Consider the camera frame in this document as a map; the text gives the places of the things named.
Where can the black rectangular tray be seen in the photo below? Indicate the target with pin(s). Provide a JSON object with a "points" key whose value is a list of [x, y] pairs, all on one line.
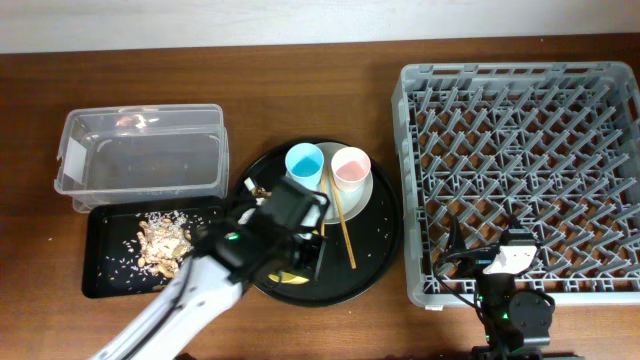
{"points": [[111, 260]]}

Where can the left wooden chopstick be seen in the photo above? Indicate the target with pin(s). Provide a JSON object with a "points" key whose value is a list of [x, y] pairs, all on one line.
{"points": [[323, 190]]}

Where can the grey dishwasher rack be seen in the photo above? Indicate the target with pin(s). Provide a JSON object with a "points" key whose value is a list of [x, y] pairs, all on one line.
{"points": [[554, 144]]}

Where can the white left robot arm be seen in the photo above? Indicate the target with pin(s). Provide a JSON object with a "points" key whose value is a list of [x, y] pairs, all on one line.
{"points": [[227, 259]]}

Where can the pink plastic cup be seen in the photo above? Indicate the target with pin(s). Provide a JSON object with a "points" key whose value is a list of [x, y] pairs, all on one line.
{"points": [[350, 166]]}

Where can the blue plastic cup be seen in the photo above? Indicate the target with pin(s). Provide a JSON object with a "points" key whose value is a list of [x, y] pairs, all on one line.
{"points": [[304, 164]]}

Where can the round black serving tray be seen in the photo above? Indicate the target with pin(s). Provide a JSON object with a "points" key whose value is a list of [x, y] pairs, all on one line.
{"points": [[375, 234]]}

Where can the clear plastic waste bin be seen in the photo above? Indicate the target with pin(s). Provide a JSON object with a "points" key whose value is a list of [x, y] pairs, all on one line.
{"points": [[113, 155]]}

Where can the gold foil wrapper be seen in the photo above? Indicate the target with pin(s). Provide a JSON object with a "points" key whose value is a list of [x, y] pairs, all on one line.
{"points": [[255, 190]]}

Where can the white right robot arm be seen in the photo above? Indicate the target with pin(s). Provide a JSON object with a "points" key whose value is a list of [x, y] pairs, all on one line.
{"points": [[516, 321]]}

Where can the grey round plate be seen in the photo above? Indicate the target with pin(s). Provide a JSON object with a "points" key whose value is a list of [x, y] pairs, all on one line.
{"points": [[352, 202]]}

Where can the food scraps and rice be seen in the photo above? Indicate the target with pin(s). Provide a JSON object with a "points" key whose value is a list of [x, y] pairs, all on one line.
{"points": [[164, 247]]}

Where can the yellow bowl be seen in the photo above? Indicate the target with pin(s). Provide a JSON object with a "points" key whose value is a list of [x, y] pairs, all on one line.
{"points": [[287, 278]]}

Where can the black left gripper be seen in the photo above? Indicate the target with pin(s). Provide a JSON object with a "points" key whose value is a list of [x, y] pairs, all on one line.
{"points": [[315, 245]]}

